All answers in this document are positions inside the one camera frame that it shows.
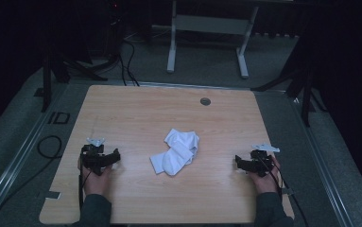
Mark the person's right hand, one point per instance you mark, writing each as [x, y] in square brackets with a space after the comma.
[265, 184]

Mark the grey table grommet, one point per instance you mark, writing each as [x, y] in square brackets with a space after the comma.
[205, 101]

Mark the black floor tape marking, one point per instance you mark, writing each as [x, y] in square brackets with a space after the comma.
[59, 118]

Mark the black metal stand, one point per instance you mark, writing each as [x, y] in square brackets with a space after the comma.
[47, 85]
[306, 94]

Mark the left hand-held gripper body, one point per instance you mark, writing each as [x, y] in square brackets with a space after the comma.
[93, 157]

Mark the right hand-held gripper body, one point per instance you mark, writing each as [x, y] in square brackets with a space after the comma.
[259, 164]

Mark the white metal desk frame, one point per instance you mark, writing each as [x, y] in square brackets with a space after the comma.
[211, 25]

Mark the person's left hand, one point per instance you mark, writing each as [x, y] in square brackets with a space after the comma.
[97, 183]

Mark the grey tape strip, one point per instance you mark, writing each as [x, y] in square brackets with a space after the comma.
[52, 195]
[288, 191]

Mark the metal floor rail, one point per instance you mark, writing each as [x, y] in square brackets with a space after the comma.
[320, 160]
[18, 148]

